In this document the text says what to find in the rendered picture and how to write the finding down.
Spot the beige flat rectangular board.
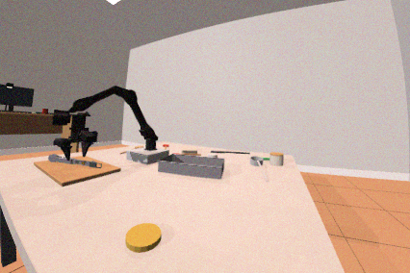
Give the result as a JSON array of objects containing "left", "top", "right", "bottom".
[{"left": 181, "top": 146, "right": 197, "bottom": 154}]

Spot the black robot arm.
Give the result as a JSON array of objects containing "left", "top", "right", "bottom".
[{"left": 52, "top": 86, "right": 158, "bottom": 151}]

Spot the brown wooden board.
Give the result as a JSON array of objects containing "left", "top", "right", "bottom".
[{"left": 34, "top": 156, "right": 121, "bottom": 187}]

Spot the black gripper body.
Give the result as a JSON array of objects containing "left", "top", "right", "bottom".
[{"left": 53, "top": 126, "right": 86, "bottom": 147}]

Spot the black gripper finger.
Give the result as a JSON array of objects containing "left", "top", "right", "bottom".
[
  {"left": 58, "top": 146, "right": 72, "bottom": 161},
  {"left": 81, "top": 142, "right": 93, "bottom": 157}
]

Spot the yellow flat disc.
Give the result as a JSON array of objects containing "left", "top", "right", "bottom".
[{"left": 125, "top": 223, "right": 162, "bottom": 253}]

